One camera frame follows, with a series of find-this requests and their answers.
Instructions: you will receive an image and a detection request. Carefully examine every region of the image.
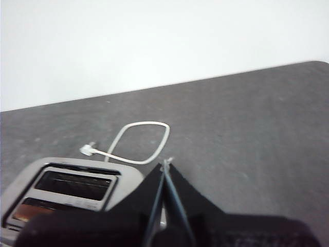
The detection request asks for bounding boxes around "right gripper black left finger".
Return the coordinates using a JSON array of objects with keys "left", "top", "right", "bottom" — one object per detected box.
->
[{"left": 15, "top": 161, "right": 165, "bottom": 247}]

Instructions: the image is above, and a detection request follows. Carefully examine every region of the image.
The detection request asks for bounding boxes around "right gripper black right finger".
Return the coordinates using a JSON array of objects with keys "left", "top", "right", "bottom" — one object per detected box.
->
[{"left": 164, "top": 160, "right": 323, "bottom": 247}]

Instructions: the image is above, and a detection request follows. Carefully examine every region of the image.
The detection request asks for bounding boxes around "brown crust bread slice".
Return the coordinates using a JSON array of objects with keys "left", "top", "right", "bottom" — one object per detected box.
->
[{"left": 11, "top": 199, "right": 60, "bottom": 223}]

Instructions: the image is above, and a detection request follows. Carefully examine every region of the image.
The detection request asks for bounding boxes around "cream two-slot toaster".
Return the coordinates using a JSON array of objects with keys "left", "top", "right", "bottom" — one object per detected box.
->
[{"left": 0, "top": 156, "right": 146, "bottom": 232}]

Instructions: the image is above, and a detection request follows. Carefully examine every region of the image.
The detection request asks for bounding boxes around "white toaster power cord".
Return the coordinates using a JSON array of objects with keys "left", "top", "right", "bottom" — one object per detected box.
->
[{"left": 79, "top": 121, "right": 171, "bottom": 165}]

